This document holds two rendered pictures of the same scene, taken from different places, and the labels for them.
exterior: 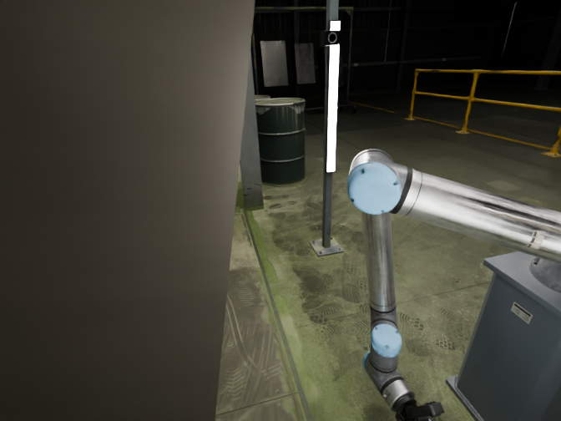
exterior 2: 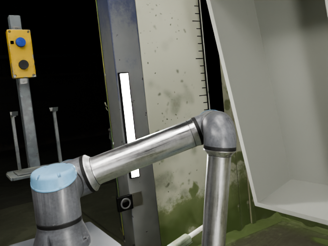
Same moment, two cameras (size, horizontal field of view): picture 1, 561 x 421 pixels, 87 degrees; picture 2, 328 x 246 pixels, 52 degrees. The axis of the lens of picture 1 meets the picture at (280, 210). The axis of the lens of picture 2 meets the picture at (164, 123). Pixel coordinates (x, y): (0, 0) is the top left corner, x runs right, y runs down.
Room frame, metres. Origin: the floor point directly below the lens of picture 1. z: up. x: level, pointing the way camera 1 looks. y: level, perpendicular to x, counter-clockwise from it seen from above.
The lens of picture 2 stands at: (1.86, -0.85, 1.12)
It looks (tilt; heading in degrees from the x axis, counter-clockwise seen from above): 5 degrees down; 161
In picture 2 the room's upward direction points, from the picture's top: 6 degrees counter-clockwise
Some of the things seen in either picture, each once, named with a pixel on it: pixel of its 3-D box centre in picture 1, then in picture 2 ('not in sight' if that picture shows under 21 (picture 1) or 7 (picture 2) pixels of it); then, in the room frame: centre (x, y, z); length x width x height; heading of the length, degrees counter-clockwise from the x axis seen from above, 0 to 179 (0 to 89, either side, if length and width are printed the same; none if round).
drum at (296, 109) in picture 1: (280, 141); not in sight; (3.35, -0.04, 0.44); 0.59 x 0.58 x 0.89; 27
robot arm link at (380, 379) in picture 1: (382, 372); not in sight; (0.64, -0.32, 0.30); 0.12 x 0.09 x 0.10; 17
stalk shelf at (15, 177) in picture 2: not in sight; (40, 170); (-0.08, -0.90, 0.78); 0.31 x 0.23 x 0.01; 103
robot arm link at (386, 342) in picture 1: (384, 345); not in sight; (0.66, -0.32, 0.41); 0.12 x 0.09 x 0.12; 163
